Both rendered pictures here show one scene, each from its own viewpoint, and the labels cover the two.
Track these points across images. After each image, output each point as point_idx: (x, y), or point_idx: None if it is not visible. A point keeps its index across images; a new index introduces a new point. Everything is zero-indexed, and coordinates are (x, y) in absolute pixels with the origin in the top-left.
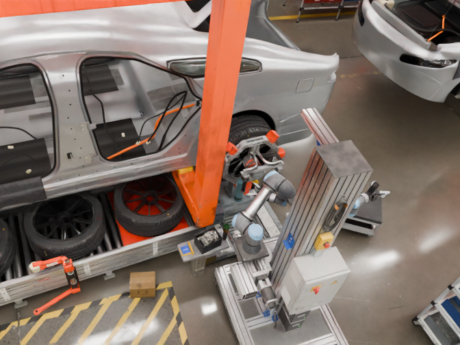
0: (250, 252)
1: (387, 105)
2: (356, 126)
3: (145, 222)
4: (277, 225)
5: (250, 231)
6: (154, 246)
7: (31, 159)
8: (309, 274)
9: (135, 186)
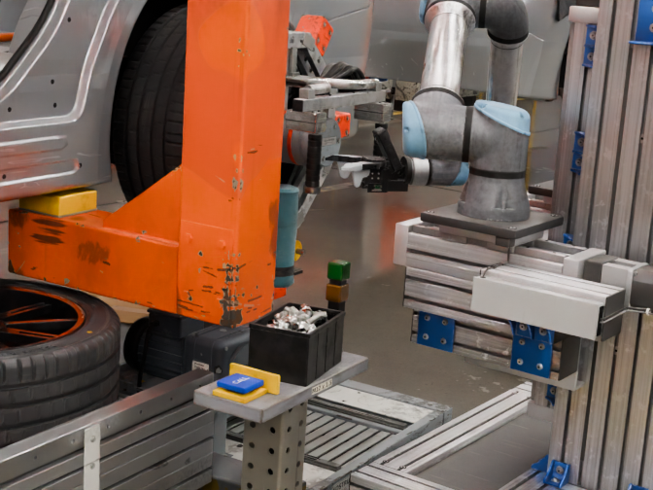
0: (514, 210)
1: (405, 219)
2: (377, 251)
3: (22, 360)
4: (405, 400)
5: (493, 106)
6: (89, 454)
7: None
8: None
9: None
